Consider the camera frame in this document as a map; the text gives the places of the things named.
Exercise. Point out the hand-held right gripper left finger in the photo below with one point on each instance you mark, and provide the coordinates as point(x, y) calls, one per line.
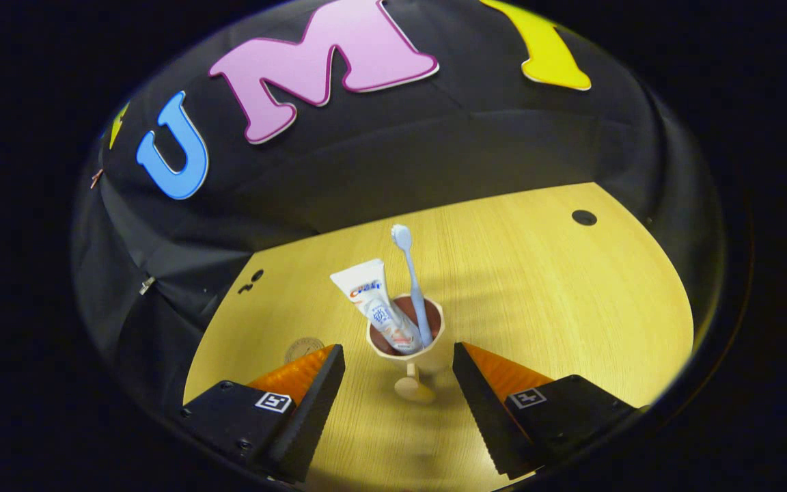
point(311, 403)

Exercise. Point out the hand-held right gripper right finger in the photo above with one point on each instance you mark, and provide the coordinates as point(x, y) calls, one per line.
point(482, 403)

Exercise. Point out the round cork coaster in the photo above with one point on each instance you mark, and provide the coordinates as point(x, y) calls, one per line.
point(301, 348)

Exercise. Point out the white toothpaste tube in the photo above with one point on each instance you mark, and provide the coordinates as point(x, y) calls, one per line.
point(369, 294)

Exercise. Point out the light blue toothbrush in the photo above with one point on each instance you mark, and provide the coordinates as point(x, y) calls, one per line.
point(412, 280)

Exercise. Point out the wooden desktop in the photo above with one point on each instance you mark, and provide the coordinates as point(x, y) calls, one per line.
point(557, 307)

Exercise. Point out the silver metal clip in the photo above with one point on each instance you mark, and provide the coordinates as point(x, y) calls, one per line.
point(147, 285)

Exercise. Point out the black backdrop cloth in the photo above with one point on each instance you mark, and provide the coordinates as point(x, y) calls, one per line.
point(400, 150)

